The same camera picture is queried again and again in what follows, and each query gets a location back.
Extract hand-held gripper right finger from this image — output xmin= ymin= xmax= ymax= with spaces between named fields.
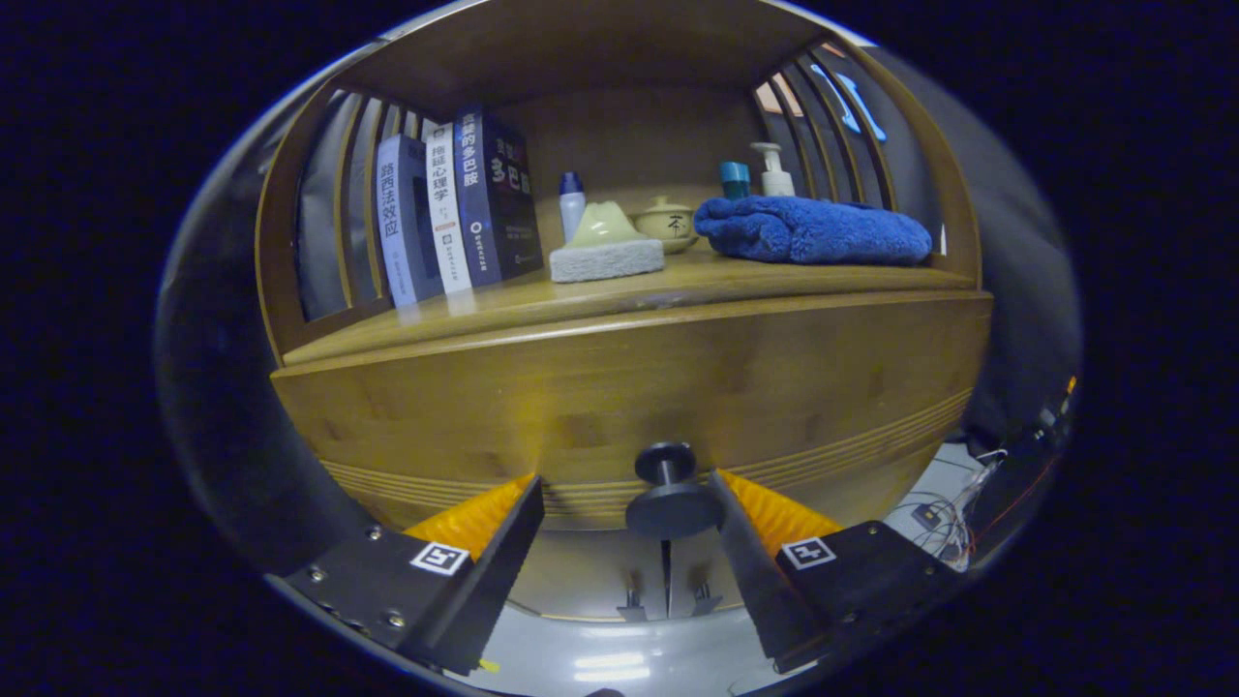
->
xmin=707 ymin=470 xmax=969 ymax=674

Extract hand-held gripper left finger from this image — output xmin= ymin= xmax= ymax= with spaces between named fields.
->
xmin=266 ymin=474 xmax=546 ymax=677

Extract black drawer knob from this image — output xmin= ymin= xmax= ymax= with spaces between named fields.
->
xmin=625 ymin=442 xmax=725 ymax=540

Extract wooden drawer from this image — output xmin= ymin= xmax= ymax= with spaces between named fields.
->
xmin=271 ymin=290 xmax=995 ymax=533

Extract pale green sponge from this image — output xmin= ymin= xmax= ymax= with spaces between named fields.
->
xmin=549 ymin=200 xmax=666 ymax=284

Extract wooden countertop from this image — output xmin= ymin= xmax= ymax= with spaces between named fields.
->
xmin=281 ymin=237 xmax=979 ymax=367

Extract wooden cabinet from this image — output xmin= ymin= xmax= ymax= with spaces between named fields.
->
xmin=254 ymin=0 xmax=995 ymax=625

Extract black electronic device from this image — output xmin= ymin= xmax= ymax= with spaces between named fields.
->
xmin=968 ymin=378 xmax=1077 ymax=553

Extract blue towel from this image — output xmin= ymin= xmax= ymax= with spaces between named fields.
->
xmin=693 ymin=196 xmax=934 ymax=266

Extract beige lidded teacup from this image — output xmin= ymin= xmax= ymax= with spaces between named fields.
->
xmin=631 ymin=196 xmax=700 ymax=255

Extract white book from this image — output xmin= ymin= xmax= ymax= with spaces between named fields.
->
xmin=423 ymin=122 xmax=474 ymax=295

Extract pale blue book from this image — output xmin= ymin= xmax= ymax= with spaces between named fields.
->
xmin=376 ymin=135 xmax=446 ymax=309

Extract dark blue book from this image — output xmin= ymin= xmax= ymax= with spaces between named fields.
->
xmin=453 ymin=106 xmax=544 ymax=288

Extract white bottle with blue cap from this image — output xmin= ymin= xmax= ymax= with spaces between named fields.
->
xmin=559 ymin=171 xmax=588 ymax=243

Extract white pump bottle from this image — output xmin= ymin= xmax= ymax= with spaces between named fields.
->
xmin=750 ymin=142 xmax=797 ymax=198

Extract black backdrop cloth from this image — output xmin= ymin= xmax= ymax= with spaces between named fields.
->
xmin=155 ymin=39 xmax=1083 ymax=582

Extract tangled floor cables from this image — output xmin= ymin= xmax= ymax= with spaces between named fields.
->
xmin=891 ymin=445 xmax=1008 ymax=572

